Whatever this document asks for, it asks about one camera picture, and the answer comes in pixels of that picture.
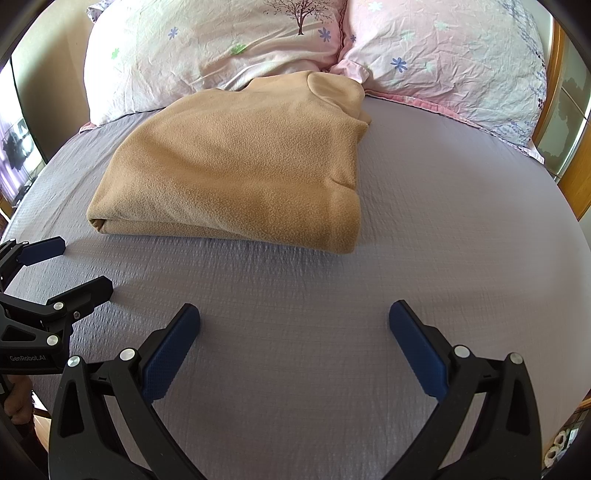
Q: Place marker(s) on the tan fleece blanket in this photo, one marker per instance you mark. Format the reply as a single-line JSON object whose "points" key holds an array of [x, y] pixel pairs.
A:
{"points": [[240, 161]]}

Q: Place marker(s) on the window with purple curtain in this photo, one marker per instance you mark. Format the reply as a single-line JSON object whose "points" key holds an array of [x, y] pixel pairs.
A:
{"points": [[14, 152]]}

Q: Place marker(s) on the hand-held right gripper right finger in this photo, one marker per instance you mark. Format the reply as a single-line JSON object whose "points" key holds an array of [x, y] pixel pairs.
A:
{"points": [[415, 350]]}

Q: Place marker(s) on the pink floral pillow with tree print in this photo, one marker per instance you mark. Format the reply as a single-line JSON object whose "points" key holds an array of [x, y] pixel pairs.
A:
{"points": [[198, 50]]}

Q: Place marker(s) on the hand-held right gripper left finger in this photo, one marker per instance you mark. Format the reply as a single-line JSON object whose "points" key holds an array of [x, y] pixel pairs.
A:
{"points": [[170, 353]]}

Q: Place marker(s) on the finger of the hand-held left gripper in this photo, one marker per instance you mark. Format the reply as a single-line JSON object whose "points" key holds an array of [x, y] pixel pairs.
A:
{"points": [[85, 293], [44, 249]]}

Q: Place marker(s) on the person's left hand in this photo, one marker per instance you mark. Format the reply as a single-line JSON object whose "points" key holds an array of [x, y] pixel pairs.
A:
{"points": [[21, 401]]}

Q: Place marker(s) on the white fluffy slipper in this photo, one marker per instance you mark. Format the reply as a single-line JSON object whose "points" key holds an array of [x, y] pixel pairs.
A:
{"points": [[552, 459], [562, 438]]}

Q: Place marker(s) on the wooden headboard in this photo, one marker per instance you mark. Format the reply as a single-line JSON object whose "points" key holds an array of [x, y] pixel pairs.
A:
{"points": [[556, 60]]}

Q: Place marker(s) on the frosted glass wardrobe door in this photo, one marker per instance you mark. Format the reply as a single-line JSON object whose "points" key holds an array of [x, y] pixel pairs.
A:
{"points": [[570, 124]]}

